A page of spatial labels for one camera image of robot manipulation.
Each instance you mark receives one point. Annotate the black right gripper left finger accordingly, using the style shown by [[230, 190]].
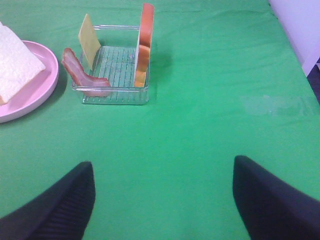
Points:
[[62, 212]]

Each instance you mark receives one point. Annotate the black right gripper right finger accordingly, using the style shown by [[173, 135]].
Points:
[[270, 208]]

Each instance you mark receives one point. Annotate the bacon strip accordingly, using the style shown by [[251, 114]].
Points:
[[73, 66]]

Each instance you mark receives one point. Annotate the yellow cheese slice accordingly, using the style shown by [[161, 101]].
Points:
[[88, 40]]

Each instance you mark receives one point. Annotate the bread slice with crust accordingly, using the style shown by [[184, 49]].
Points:
[[144, 42]]

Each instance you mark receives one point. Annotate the pink plate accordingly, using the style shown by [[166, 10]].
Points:
[[38, 90]]

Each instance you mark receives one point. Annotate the clear right plastic tray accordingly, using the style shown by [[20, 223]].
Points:
[[115, 60]]

